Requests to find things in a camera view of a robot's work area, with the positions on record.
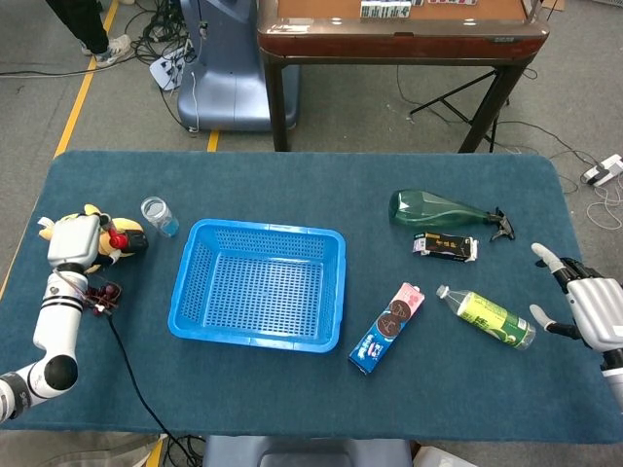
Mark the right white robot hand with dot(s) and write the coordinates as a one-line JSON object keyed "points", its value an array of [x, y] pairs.
{"points": [[596, 311]]}

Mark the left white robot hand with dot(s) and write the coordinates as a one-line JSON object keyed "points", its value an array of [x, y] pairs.
{"points": [[73, 240]]}

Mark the blue cookie box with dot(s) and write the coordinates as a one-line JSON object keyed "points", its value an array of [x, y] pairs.
{"points": [[384, 331]]}

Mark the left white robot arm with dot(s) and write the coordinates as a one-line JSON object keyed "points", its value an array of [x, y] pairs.
{"points": [[56, 321]]}

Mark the blue plastic mesh basket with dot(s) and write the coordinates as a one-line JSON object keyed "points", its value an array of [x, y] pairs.
{"points": [[263, 287]]}

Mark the yellow plush duck toy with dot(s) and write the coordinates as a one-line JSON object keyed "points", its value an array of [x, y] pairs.
{"points": [[127, 225]]}

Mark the dark red grape bunch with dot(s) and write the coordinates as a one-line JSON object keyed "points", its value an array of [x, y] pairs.
{"points": [[109, 292]]}

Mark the clear glass jar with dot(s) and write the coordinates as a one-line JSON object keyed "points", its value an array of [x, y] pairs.
{"points": [[158, 216]]}

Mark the clear plastic bottle green label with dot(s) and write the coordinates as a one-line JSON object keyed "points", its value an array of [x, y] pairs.
{"points": [[487, 313]]}

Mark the white power strip grey adapter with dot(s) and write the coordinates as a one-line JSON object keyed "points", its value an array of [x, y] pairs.
{"points": [[608, 170]]}

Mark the black paper carton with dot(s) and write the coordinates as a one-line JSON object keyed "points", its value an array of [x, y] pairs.
{"points": [[445, 245]]}

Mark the white power strip with plugs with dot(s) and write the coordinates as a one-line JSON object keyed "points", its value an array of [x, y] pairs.
{"points": [[165, 70]]}

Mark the green spray bottle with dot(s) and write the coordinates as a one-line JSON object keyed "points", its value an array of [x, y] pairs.
{"points": [[428, 211]]}

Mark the white plastic box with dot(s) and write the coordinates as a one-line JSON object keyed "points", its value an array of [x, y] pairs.
{"points": [[438, 457]]}

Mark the person with white sneakers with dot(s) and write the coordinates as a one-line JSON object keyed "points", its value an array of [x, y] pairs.
{"points": [[83, 24]]}

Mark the blue grey machine base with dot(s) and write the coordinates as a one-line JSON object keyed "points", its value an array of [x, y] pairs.
{"points": [[229, 87]]}

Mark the teal felt table cloth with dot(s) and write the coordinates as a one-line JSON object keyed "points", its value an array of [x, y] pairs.
{"points": [[292, 185]]}

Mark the grey blue robot torso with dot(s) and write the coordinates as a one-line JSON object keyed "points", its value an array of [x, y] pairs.
{"points": [[302, 452]]}

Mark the brown mahjong table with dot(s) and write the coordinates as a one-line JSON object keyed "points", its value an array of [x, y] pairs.
{"points": [[389, 44]]}

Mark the mahjong tile row red faces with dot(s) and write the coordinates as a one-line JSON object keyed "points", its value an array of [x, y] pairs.
{"points": [[452, 2]]}

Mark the mahjong tile row green faces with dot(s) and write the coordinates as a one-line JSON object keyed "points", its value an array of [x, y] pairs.
{"points": [[384, 10]]}

